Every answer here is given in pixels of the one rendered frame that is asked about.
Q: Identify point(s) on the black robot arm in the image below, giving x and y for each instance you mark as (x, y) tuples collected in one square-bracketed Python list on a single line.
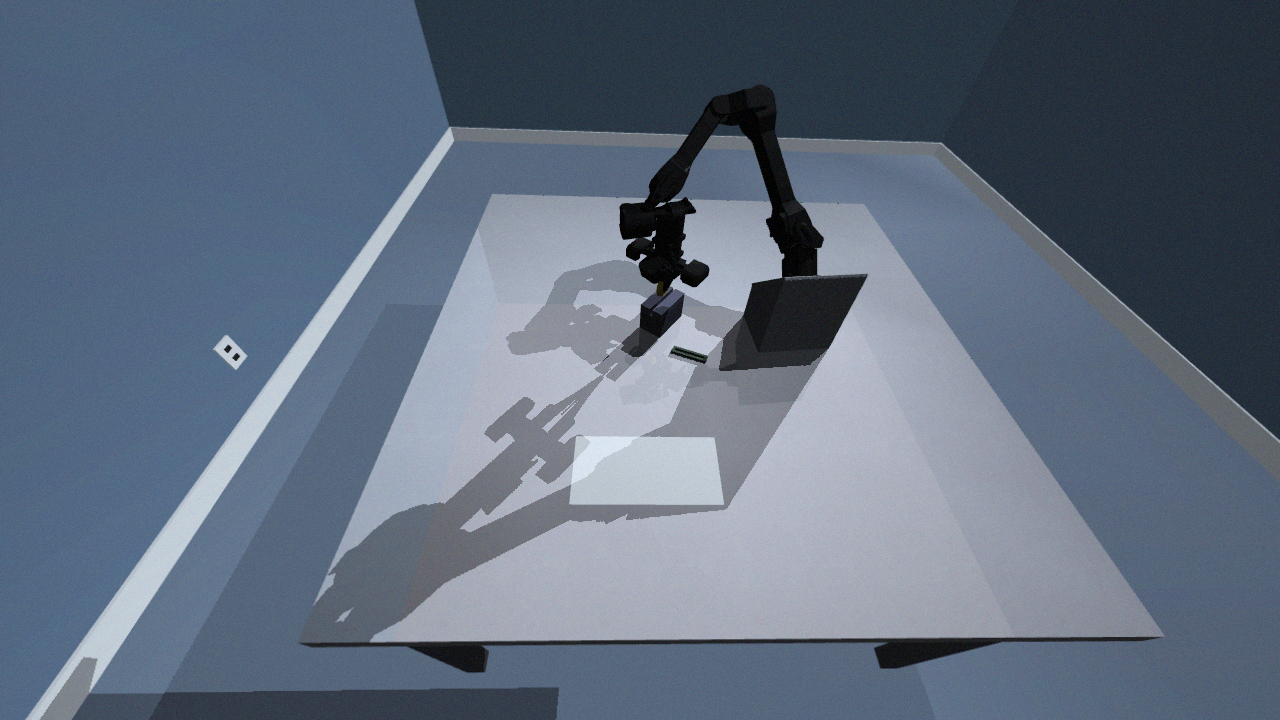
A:
[(754, 110)]

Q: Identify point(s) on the dark green slotted holder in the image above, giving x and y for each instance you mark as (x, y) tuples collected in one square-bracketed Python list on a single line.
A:
[(688, 355)]

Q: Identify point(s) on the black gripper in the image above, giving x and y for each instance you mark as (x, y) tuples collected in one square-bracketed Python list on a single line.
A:
[(691, 274)]

